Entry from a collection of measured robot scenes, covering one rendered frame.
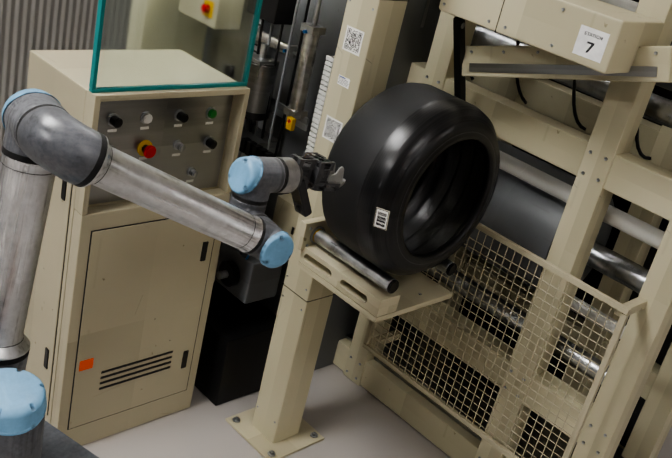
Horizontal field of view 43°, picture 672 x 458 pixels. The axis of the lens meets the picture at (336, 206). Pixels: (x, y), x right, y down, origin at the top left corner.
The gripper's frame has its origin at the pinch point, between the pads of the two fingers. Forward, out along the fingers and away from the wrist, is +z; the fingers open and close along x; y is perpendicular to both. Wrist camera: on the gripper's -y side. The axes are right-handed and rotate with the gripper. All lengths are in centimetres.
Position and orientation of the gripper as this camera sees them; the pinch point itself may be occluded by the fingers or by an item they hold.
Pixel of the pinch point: (340, 182)
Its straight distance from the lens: 233.5
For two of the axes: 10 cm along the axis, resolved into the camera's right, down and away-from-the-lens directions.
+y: 3.0, -9.0, -3.0
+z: 6.8, -0.2, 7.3
